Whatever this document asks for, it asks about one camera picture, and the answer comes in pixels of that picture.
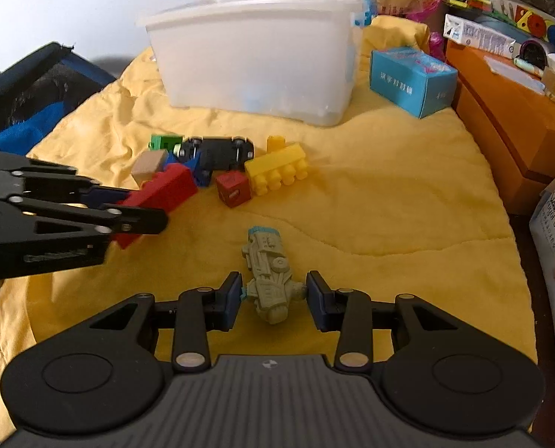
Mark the dark blue building block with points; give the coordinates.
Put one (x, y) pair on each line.
(198, 175)

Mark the small yellow building block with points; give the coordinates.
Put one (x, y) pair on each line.
(276, 142)

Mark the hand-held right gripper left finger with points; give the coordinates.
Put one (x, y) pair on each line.
(233, 298)

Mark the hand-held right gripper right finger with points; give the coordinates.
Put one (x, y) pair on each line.
(317, 303)

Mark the colourful wooden toy board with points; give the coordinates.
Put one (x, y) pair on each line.
(515, 9)

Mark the brown wooden block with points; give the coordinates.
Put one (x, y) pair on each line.
(147, 165)

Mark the blue cloth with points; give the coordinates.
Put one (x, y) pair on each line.
(39, 126)

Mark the light blue cardboard box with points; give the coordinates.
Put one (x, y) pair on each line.
(408, 84)

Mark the yellow studded building block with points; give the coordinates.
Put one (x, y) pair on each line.
(277, 165)

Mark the white and blue carton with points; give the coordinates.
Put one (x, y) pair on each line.
(478, 35)

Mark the black toy car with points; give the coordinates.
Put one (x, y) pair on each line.
(216, 154)

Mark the green building block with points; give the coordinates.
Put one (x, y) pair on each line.
(165, 142)

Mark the red cube block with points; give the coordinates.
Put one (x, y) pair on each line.
(233, 189)

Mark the blue fabric basket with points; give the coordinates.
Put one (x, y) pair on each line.
(34, 79)

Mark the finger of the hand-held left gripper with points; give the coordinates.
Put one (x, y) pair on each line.
(48, 182)
(132, 221)

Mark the grey-green toy vehicle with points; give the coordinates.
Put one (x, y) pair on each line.
(268, 284)

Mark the yellow blanket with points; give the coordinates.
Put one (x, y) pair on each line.
(398, 196)

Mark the red long building block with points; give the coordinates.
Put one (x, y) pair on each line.
(170, 191)

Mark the white plastic storage bin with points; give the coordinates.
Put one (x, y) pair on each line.
(258, 65)

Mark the orange box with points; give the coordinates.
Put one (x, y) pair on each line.
(506, 121)

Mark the small round dark device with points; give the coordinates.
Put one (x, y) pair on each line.
(536, 53)

